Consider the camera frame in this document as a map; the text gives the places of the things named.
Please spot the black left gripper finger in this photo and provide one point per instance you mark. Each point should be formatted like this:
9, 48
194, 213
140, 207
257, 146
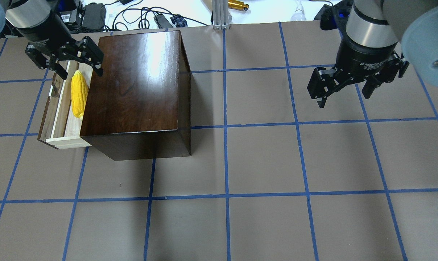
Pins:
42, 62
84, 51

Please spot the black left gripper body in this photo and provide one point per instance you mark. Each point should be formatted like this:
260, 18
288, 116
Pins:
44, 38

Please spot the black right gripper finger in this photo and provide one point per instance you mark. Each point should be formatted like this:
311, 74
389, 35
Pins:
375, 81
325, 82

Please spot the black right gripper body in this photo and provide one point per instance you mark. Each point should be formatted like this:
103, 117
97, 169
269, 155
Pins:
364, 59

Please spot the yellow plastic corn cob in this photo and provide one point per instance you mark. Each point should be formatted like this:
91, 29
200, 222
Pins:
79, 93

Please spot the light wood drawer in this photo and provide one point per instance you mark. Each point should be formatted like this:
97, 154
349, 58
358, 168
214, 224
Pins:
59, 128

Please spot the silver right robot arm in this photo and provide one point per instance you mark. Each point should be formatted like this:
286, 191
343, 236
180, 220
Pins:
415, 24

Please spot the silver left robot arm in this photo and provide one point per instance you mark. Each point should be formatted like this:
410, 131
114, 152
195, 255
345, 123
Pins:
10, 11

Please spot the black power brick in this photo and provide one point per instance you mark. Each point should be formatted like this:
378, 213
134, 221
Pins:
93, 16

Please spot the white light bulb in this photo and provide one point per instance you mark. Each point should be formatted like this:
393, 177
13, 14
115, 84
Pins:
299, 12

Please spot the dark brown wooden cabinet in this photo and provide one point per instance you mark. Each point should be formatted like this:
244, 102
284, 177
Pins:
140, 108

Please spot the aluminium frame post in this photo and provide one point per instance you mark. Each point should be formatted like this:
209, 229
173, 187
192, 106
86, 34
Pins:
220, 15

